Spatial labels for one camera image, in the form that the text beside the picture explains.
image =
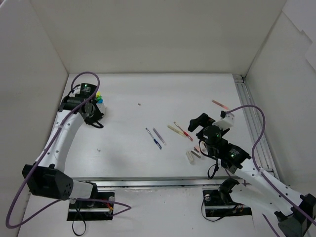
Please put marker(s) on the aluminium rail front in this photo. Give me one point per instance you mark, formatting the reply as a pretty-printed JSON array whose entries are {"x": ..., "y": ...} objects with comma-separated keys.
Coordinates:
[{"x": 155, "y": 182}]

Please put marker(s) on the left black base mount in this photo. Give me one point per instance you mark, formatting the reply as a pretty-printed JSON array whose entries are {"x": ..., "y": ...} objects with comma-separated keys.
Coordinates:
[{"x": 90, "y": 211}]

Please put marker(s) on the grey purple pen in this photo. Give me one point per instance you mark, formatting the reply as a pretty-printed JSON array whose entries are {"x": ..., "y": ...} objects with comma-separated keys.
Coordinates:
[{"x": 159, "y": 136}]

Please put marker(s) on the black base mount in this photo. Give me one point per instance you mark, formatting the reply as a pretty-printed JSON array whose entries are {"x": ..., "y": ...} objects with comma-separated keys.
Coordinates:
[
  {"x": 90, "y": 211},
  {"x": 217, "y": 204}
]

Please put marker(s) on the white round divided container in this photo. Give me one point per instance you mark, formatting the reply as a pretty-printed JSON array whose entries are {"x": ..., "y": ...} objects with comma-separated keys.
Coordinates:
[{"x": 100, "y": 109}]

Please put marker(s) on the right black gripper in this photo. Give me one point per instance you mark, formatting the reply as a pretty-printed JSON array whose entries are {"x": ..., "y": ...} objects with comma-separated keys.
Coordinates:
[{"x": 201, "y": 126}]

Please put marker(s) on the red gel pen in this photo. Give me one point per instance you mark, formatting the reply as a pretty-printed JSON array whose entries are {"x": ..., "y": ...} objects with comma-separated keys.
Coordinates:
[{"x": 183, "y": 131}]

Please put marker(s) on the blue gel pen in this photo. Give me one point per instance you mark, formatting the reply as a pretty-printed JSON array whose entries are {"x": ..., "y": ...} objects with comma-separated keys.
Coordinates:
[{"x": 153, "y": 138}]

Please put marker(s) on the beige yellow pen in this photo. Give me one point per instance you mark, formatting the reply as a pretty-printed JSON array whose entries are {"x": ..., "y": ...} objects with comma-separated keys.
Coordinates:
[{"x": 176, "y": 131}]

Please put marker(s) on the aluminium rail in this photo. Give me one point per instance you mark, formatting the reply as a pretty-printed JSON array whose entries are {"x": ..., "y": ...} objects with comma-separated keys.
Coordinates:
[
  {"x": 155, "y": 182},
  {"x": 253, "y": 117}
]

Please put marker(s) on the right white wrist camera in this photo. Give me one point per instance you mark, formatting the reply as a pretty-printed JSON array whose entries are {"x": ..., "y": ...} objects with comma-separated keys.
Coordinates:
[{"x": 226, "y": 121}]

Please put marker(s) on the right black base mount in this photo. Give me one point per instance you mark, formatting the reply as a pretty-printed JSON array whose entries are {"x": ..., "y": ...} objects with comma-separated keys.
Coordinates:
[{"x": 217, "y": 204}]

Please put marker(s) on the aluminium rail right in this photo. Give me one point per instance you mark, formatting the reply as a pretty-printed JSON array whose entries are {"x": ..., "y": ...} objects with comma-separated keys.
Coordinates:
[{"x": 253, "y": 117}]

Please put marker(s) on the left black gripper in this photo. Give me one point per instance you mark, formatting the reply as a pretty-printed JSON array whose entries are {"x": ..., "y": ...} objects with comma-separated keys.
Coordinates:
[{"x": 98, "y": 114}]

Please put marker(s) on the pink pen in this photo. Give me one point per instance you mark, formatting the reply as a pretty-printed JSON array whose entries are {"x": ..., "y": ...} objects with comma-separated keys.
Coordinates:
[{"x": 220, "y": 104}]

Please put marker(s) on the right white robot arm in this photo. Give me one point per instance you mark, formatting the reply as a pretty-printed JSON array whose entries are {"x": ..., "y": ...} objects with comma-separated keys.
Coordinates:
[{"x": 293, "y": 210}]

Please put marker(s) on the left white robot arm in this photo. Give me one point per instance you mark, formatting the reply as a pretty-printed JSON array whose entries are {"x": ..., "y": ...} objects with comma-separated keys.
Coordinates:
[{"x": 49, "y": 180}]

